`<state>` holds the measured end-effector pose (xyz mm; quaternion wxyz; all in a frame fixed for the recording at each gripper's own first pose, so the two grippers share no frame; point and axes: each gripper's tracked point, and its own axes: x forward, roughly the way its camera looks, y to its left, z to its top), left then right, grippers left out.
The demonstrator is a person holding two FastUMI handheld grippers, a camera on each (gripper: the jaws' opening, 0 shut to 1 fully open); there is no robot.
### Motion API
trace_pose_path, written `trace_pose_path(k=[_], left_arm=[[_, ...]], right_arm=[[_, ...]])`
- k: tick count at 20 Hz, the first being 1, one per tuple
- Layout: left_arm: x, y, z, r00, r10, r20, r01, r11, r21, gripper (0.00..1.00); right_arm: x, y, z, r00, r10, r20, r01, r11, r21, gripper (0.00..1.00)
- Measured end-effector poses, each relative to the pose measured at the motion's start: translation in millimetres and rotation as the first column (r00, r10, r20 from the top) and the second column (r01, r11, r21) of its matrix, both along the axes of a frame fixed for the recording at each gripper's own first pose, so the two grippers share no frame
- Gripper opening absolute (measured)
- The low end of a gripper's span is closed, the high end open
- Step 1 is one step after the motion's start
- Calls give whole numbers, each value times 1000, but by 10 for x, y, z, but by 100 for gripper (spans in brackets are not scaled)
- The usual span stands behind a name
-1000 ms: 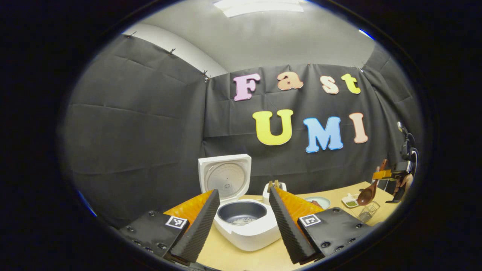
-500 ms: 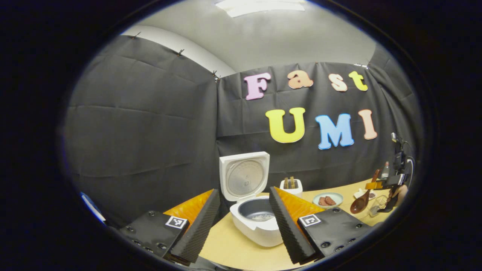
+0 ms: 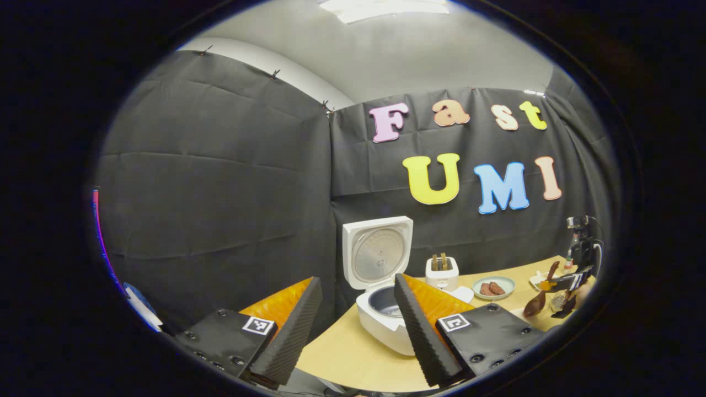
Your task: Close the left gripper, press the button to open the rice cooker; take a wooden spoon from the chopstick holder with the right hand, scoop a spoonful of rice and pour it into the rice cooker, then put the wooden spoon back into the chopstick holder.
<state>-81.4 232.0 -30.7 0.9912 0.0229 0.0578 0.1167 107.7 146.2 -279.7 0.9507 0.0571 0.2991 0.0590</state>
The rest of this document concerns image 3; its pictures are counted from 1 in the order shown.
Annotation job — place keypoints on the small ceiling light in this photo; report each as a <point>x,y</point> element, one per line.
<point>534,92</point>

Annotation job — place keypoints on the clear glass chopstick holder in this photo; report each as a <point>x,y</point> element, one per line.
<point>558,301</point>

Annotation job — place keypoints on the white rice cooker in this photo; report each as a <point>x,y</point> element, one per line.
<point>380,259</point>

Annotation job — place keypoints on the pale green plate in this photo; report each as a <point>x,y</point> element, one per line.
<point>496,296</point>

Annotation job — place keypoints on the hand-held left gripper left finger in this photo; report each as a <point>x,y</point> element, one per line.
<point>287,336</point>

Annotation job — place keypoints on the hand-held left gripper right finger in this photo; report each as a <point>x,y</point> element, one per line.
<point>422,336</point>

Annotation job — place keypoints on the large ceiling light panel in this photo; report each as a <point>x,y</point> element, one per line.
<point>386,8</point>

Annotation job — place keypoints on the white toaster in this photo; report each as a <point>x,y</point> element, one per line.
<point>441,278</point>

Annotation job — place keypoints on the white divided grain dish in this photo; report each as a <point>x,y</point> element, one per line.
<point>538,281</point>

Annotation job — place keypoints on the brown wooden spoon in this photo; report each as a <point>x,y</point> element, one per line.
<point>534,306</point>

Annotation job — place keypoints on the red meat slice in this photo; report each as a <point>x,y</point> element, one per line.
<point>497,287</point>
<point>485,289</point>

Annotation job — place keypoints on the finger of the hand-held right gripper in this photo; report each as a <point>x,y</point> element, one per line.
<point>565,307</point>
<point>571,278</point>

